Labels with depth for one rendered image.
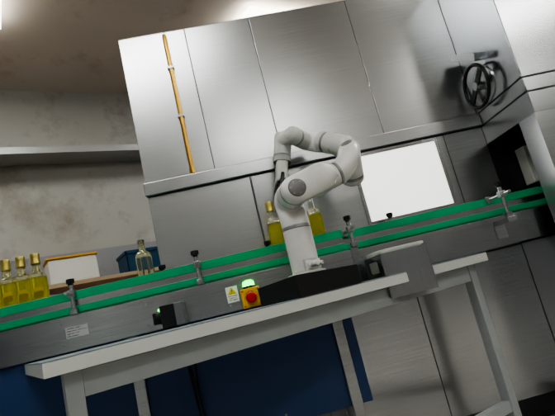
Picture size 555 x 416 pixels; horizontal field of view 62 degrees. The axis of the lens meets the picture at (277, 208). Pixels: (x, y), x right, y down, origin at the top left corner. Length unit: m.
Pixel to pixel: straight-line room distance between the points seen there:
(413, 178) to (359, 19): 0.86
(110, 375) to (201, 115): 1.37
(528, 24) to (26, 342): 2.33
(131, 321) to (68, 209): 3.01
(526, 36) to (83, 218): 3.83
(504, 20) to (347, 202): 1.01
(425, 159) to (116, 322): 1.51
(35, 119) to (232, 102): 3.03
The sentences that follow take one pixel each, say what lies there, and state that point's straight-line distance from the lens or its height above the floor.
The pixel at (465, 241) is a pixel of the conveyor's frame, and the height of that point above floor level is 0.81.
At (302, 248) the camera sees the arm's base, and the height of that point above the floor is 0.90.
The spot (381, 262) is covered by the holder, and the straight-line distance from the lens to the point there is 1.64.
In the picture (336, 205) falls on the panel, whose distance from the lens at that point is 2.11.
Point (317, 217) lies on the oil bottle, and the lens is 1.93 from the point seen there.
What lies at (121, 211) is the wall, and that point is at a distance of 4.79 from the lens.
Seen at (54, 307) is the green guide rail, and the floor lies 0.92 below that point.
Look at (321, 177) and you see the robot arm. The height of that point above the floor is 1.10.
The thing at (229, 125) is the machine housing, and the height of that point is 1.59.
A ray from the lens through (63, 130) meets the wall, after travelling 5.00.
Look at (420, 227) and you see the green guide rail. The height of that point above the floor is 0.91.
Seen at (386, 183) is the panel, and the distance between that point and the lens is 2.19.
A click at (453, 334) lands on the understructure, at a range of 2.25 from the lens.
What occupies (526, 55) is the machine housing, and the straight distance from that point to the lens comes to 2.27.
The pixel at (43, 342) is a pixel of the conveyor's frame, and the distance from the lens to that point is 1.90.
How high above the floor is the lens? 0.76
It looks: 11 degrees up
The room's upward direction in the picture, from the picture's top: 14 degrees counter-clockwise
